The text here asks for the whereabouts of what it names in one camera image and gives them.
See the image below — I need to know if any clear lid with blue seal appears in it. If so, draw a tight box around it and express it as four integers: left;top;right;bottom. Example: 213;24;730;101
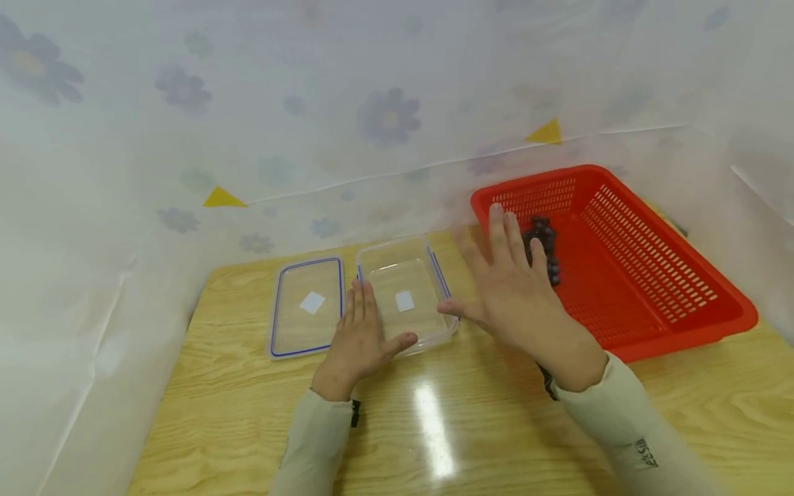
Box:
267;256;347;361

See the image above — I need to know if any person's left forearm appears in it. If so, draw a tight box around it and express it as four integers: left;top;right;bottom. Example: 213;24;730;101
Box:
269;387;361;496

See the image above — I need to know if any person's right forearm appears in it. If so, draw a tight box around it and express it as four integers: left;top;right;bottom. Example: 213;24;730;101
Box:
553;351;731;496

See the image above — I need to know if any clear plastic food container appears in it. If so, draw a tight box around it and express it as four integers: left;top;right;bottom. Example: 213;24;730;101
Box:
354;234;461;358

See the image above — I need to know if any person's left hand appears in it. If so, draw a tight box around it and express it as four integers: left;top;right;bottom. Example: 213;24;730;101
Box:
310;278;418;403

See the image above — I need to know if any red plastic basket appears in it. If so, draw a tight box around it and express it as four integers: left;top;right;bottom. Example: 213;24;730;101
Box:
469;164;760;364

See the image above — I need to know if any person's right hand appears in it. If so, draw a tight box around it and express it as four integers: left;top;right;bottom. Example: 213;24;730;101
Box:
437;203;610;393

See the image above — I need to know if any pile of dark blue berries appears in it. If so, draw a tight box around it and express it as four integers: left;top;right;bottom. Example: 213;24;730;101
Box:
521;216;563;287

